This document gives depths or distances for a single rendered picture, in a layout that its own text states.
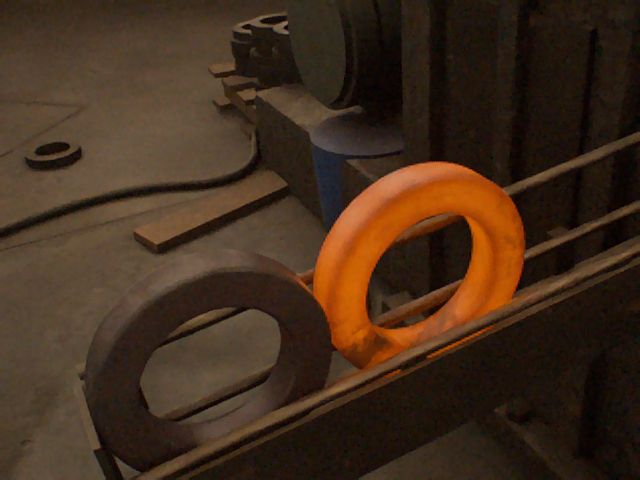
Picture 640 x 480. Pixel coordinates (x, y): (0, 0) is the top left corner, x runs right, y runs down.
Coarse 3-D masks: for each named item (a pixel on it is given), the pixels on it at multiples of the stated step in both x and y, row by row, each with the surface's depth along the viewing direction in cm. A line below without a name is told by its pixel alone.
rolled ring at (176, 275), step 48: (144, 288) 52; (192, 288) 52; (240, 288) 54; (288, 288) 56; (96, 336) 53; (144, 336) 52; (288, 336) 58; (96, 384) 52; (288, 384) 60; (144, 432) 55; (192, 432) 60
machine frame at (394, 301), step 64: (448, 0) 123; (512, 0) 105; (576, 0) 98; (448, 64) 128; (512, 64) 108; (576, 64) 99; (448, 128) 133; (512, 128) 113; (576, 128) 103; (576, 192) 107; (448, 256) 145; (576, 256) 111; (576, 384) 115; (512, 448) 131; (576, 448) 119
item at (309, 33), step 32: (288, 0) 202; (320, 0) 184; (352, 0) 176; (384, 0) 180; (320, 32) 189; (352, 32) 178; (384, 32) 181; (320, 64) 194; (352, 64) 182; (384, 64) 185; (256, 96) 234; (288, 96) 228; (320, 96) 200; (352, 96) 188; (384, 96) 210; (288, 128) 215; (288, 160) 222; (352, 160) 185; (384, 160) 183; (352, 192) 186; (384, 256) 179
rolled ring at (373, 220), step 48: (384, 192) 57; (432, 192) 58; (480, 192) 60; (336, 240) 58; (384, 240) 58; (480, 240) 65; (336, 288) 58; (480, 288) 66; (336, 336) 60; (384, 336) 63; (432, 336) 65
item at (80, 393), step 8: (80, 392) 57; (80, 400) 56; (80, 408) 56; (88, 408) 55; (88, 416) 55; (88, 424) 54; (88, 432) 53; (96, 432) 53; (96, 440) 52; (96, 448) 52; (104, 448) 55; (96, 456) 52; (104, 456) 52; (112, 456) 59; (104, 464) 53; (112, 464) 56; (104, 472) 53; (112, 472) 53; (120, 472) 62
